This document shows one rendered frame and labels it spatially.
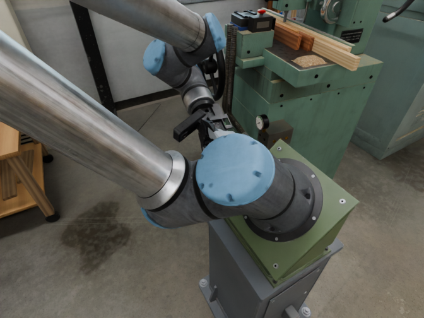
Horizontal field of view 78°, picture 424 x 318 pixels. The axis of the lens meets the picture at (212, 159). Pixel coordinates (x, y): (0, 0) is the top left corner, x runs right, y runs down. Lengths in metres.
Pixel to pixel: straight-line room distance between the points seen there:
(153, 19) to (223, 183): 0.33
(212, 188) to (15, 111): 0.33
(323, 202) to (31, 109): 0.62
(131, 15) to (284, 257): 0.62
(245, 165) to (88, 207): 1.36
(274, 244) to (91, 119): 0.52
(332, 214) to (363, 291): 0.85
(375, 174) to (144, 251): 1.56
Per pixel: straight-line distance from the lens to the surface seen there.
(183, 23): 0.61
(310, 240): 0.69
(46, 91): 0.46
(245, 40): 1.05
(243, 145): 0.51
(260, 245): 0.74
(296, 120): 1.25
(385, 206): 1.90
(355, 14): 1.22
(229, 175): 0.50
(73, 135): 0.47
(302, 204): 0.66
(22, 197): 1.72
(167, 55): 0.75
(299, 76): 0.94
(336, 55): 1.03
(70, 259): 1.57
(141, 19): 0.54
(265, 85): 1.12
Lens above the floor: 1.24
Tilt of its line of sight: 41 degrees down
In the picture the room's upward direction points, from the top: straight up
